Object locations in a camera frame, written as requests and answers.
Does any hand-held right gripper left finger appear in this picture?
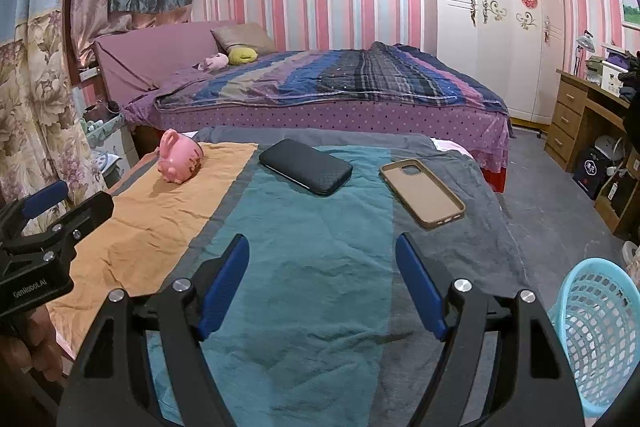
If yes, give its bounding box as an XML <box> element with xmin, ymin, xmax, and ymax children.
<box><xmin>56</xmin><ymin>234</ymin><xmax>251</xmax><ymax>427</ymax></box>

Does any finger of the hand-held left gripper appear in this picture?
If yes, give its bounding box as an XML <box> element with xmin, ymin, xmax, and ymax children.
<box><xmin>0</xmin><ymin>180</ymin><xmax>69</xmax><ymax>240</ymax></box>
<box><xmin>22</xmin><ymin>191</ymin><xmax>115</xmax><ymax>259</ymax></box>

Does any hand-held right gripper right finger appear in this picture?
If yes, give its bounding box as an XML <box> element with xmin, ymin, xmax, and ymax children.
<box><xmin>395</xmin><ymin>232</ymin><xmax>586</xmax><ymax>427</ymax></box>

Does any light blue plastic basket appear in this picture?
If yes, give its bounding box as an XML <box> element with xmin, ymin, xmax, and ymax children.
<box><xmin>547</xmin><ymin>258</ymin><xmax>640</xmax><ymax>420</ymax></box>

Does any person's left hand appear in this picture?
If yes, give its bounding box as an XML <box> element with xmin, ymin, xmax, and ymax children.
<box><xmin>0</xmin><ymin>304</ymin><xmax>69</xmax><ymax>389</ymax></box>

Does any white bedside cabinet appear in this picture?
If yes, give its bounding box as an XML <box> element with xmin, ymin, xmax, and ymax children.
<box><xmin>80</xmin><ymin>102</ymin><xmax>138</xmax><ymax>188</ymax></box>

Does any tan phone case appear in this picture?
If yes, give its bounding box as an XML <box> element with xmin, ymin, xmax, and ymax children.
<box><xmin>379</xmin><ymin>158</ymin><xmax>467</xmax><ymax>231</ymax></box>

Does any blue floral door curtain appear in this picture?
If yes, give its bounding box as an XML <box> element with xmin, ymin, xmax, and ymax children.
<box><xmin>0</xmin><ymin>0</ymin><xmax>108</xmax><ymax>208</ymax></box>

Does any pink piggy bank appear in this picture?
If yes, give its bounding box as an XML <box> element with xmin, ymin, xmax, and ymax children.
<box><xmin>157</xmin><ymin>129</ymin><xmax>205</xmax><ymax>184</ymax></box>

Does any black wallet case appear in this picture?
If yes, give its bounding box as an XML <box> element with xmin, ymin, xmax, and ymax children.
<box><xmin>258</xmin><ymin>138</ymin><xmax>354</xmax><ymax>198</ymax></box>

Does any purple bed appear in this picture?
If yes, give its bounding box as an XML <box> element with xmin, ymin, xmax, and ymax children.
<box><xmin>92</xmin><ymin>21</ymin><xmax>511</xmax><ymax>192</ymax></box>

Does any pink plush toy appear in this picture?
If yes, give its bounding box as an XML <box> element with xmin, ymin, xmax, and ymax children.
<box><xmin>197</xmin><ymin>53</ymin><xmax>229</xmax><ymax>72</ymax></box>

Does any dark paper bag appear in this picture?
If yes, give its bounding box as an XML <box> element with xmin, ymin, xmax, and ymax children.
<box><xmin>572</xmin><ymin>146</ymin><xmax>613</xmax><ymax>200</ymax></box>

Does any wooden desk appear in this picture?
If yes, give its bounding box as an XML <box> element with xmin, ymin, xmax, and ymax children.
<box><xmin>544</xmin><ymin>68</ymin><xmax>640</xmax><ymax>238</ymax></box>

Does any striped blanket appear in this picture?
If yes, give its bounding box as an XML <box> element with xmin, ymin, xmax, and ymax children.
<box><xmin>155</xmin><ymin>42</ymin><xmax>508</xmax><ymax>118</ymax></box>

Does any yellow plush toy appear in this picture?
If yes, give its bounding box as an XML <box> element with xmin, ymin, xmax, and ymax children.
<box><xmin>227</xmin><ymin>46</ymin><xmax>258</xmax><ymax>66</ymax></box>

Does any white round appliance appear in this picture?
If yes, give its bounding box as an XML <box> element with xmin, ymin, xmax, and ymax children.
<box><xmin>595</xmin><ymin>135</ymin><xmax>626</xmax><ymax>160</ymax></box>

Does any brown pillow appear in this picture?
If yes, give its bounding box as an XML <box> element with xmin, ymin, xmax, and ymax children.
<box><xmin>210</xmin><ymin>23</ymin><xmax>275</xmax><ymax>55</ymax></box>

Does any white wardrobe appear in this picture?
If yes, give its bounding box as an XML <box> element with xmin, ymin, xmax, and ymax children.
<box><xmin>420</xmin><ymin>0</ymin><xmax>566</xmax><ymax>128</ymax></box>

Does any white storage box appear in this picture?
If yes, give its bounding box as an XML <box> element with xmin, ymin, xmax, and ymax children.
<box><xmin>600</xmin><ymin>59</ymin><xmax>628</xmax><ymax>96</ymax></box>

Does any desk lamp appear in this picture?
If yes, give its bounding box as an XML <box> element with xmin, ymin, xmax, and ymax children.
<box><xmin>574</xmin><ymin>32</ymin><xmax>596</xmax><ymax>78</ymax></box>

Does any dark clothes pile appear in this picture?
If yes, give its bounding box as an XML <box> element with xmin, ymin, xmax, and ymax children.
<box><xmin>618</xmin><ymin>52</ymin><xmax>640</xmax><ymax>105</ymax></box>

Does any small wall photo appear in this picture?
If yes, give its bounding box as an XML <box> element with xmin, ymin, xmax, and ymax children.
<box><xmin>617</xmin><ymin>0</ymin><xmax>640</xmax><ymax>30</ymax></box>

